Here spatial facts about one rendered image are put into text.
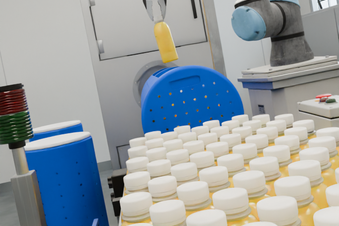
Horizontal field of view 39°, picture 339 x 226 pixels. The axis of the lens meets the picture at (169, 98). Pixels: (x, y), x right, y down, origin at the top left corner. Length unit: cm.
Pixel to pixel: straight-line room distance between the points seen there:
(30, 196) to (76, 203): 96
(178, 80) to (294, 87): 45
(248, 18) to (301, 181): 107
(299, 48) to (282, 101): 21
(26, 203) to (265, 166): 44
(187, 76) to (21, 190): 60
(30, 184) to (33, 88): 549
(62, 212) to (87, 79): 457
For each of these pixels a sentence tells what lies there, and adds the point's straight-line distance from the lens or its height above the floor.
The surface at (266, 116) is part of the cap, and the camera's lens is 109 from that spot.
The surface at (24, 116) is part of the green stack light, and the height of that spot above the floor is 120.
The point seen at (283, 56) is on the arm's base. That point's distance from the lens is 168.
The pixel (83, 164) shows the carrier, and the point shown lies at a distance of 185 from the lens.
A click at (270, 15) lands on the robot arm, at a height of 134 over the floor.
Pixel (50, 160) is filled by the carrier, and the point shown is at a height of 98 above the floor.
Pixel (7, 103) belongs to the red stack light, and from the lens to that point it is 87.
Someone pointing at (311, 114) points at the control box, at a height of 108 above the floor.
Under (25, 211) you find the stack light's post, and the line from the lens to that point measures 90.
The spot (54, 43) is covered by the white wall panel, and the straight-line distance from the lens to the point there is 636.
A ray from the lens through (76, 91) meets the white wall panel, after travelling 633.
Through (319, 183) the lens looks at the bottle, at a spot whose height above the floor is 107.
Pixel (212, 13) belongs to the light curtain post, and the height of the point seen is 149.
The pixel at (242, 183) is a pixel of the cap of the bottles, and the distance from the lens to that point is 59.
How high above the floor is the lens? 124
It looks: 4 degrees down
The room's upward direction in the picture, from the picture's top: 10 degrees counter-clockwise
